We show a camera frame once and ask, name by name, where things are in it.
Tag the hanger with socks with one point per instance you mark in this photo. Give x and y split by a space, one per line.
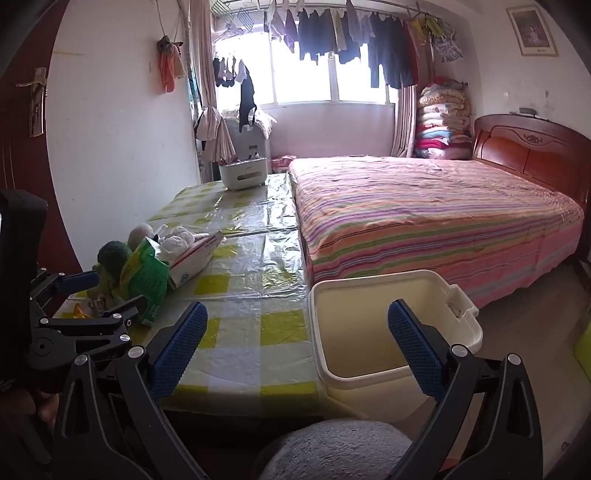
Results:
228 71

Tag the pink cloth on floor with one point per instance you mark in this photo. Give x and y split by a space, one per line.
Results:
281 164

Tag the wooden headboard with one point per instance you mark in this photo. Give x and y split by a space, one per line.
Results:
531 152

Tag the crumpled white tissue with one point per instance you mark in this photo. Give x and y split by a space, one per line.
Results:
178 240

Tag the black hanging garment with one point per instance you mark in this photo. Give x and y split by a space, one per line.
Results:
248 99

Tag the dark red door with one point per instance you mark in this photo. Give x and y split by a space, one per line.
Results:
18 157

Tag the row of hanging clothes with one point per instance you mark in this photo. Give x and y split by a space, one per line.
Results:
388 46

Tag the orange cloth on hook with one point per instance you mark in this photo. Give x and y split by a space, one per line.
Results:
168 64

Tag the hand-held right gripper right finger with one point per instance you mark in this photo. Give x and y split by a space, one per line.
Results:
415 350

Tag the white storage box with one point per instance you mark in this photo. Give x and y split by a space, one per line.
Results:
242 173

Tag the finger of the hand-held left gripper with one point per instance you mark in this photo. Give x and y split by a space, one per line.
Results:
92 323
78 282

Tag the white air cooler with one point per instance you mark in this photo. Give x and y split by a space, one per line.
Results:
254 143

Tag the framed picture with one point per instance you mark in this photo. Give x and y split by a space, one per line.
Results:
531 30

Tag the grey fuzzy cloth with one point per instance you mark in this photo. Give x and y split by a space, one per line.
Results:
337 452

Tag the yellow-green object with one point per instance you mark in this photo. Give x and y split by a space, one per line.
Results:
584 346

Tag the toy broccoli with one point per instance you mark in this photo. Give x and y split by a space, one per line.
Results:
113 256

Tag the person's left hand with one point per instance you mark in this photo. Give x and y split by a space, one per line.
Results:
46 408

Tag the white red medicine box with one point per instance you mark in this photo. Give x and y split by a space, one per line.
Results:
194 265

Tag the bed with striped sheet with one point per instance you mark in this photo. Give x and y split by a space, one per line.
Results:
415 221

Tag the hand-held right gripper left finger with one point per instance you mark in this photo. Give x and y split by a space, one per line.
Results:
180 350

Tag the stack of folded quilts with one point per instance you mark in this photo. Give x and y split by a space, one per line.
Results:
443 120

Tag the pink straight curtain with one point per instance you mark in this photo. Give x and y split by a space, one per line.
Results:
404 122

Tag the green packet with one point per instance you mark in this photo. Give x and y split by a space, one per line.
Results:
147 277

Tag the beige round object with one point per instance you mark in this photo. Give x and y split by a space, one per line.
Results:
138 235

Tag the pink tied curtain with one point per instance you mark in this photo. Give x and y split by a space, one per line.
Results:
203 69

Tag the window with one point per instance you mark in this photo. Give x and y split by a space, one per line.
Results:
300 78

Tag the cream plastic bin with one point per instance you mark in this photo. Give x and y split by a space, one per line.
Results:
369 332

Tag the orange yellow wrapper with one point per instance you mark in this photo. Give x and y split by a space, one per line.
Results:
81 311

